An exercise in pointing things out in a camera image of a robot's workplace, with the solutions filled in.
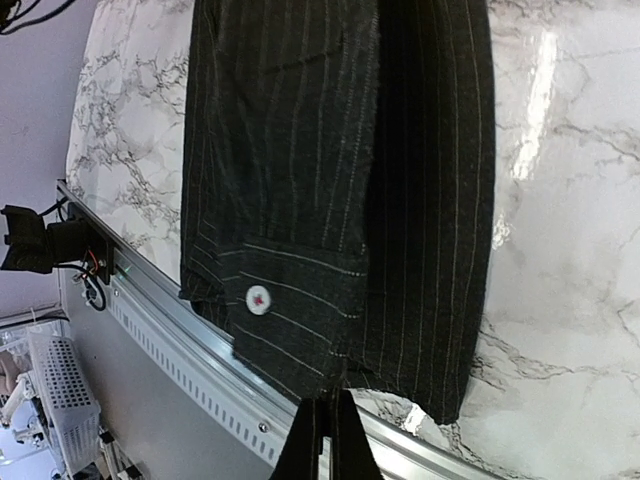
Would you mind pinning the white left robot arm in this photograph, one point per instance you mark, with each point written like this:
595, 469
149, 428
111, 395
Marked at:
36, 247

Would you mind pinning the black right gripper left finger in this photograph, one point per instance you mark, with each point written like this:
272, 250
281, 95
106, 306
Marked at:
299, 458

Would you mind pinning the black pinstriped long sleeve shirt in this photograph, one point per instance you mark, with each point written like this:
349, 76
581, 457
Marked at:
338, 191

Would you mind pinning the white perforated background equipment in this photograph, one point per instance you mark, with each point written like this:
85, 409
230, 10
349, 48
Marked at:
70, 407

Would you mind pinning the aluminium front frame rail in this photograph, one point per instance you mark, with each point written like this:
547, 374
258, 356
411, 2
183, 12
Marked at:
170, 390

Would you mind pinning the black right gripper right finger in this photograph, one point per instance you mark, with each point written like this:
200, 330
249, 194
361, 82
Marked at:
352, 457

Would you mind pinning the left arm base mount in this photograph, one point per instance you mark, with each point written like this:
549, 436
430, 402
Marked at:
97, 246

